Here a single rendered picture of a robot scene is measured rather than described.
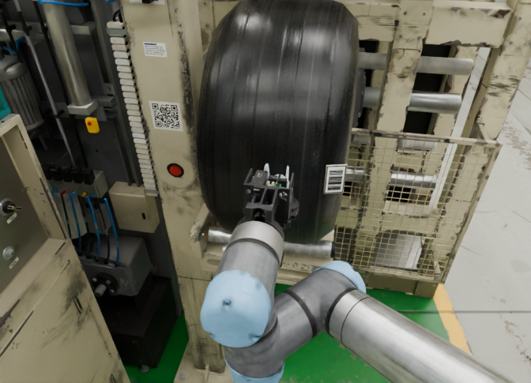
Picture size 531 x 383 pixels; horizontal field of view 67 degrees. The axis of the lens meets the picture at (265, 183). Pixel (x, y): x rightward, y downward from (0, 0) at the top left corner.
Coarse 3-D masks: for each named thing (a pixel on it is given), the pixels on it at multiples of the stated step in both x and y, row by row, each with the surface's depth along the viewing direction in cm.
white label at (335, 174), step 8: (328, 168) 74; (336, 168) 75; (344, 168) 75; (328, 176) 75; (336, 176) 76; (344, 176) 76; (328, 184) 76; (336, 184) 76; (344, 184) 77; (328, 192) 77; (336, 192) 77
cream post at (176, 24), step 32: (128, 0) 81; (192, 0) 88; (128, 32) 86; (160, 32) 84; (192, 32) 90; (160, 64) 89; (192, 64) 92; (160, 96) 94; (192, 96) 94; (192, 128) 98; (160, 160) 105; (192, 160) 103; (160, 192) 112; (192, 192) 110; (192, 224) 118; (192, 256) 126; (192, 288) 137; (192, 320) 148; (192, 352) 163
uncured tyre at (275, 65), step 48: (288, 0) 84; (240, 48) 75; (288, 48) 74; (336, 48) 74; (240, 96) 74; (288, 96) 72; (336, 96) 73; (240, 144) 75; (288, 144) 73; (336, 144) 74; (240, 192) 80; (288, 240) 93
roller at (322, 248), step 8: (208, 232) 108; (216, 232) 108; (224, 232) 108; (208, 240) 109; (216, 240) 108; (224, 240) 108; (320, 240) 105; (328, 240) 106; (288, 248) 105; (296, 248) 105; (304, 248) 104; (312, 248) 104; (320, 248) 104; (328, 248) 104; (320, 256) 105; (328, 256) 104
